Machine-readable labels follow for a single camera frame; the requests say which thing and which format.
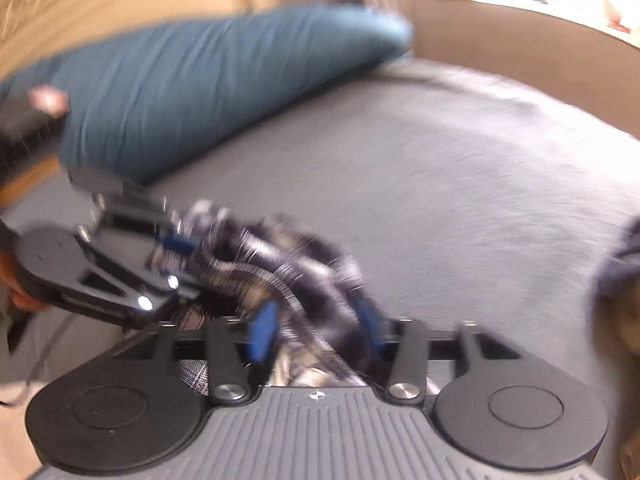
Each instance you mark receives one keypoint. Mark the blue pillow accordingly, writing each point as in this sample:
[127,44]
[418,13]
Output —
[145,102]

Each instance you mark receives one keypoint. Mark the beige trousers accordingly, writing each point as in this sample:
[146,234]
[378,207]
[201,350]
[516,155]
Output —
[616,333]

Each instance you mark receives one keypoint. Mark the person's left hand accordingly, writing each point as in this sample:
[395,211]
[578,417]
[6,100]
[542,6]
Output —
[19,297]

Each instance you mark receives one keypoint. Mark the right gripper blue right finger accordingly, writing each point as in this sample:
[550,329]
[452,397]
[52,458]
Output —
[399,351]

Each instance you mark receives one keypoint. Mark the dark plaid shirt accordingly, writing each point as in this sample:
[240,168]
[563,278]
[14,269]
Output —
[315,284]

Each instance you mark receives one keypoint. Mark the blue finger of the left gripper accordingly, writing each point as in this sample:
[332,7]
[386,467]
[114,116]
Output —
[176,244]

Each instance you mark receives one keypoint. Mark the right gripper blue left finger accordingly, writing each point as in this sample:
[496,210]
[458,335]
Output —
[238,353]

